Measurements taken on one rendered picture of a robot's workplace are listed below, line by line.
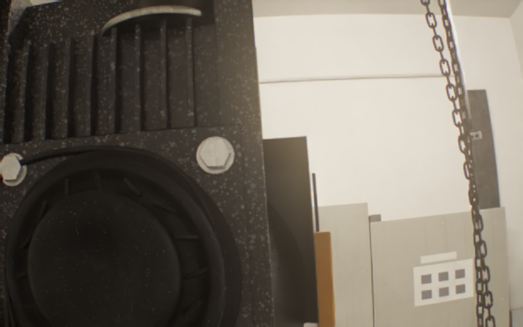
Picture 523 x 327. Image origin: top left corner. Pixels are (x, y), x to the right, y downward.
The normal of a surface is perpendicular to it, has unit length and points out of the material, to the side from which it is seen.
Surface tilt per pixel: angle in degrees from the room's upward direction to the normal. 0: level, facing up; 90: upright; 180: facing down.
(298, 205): 90
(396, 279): 90
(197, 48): 90
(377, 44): 90
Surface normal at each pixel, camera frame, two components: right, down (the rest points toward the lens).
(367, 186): 0.00, -0.21
